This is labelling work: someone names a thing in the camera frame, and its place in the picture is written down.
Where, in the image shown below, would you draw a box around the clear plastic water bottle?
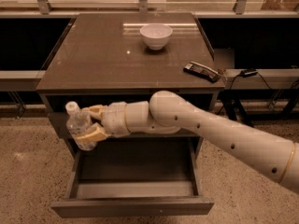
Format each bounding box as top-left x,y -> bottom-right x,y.
65,101 -> 97,151

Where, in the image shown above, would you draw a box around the black stand legs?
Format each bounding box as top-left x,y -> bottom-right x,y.
220,90 -> 253,127

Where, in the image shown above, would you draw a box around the brown drawer cabinet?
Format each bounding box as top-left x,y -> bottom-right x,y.
37,12 -> 224,155

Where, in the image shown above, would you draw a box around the black remote control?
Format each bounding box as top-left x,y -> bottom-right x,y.
183,62 -> 221,83

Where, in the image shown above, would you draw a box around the black power adapter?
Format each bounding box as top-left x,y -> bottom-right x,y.
240,68 -> 258,77

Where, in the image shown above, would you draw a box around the open lower drawer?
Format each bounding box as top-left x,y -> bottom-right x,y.
51,137 -> 214,218

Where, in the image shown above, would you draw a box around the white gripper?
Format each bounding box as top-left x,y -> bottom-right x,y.
75,102 -> 130,143

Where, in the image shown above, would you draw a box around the white ceramic bowl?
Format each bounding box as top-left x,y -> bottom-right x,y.
140,23 -> 173,50

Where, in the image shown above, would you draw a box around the black cable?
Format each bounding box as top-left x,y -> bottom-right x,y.
215,72 -> 299,117

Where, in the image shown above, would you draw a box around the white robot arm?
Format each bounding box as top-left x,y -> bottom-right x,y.
76,91 -> 299,193

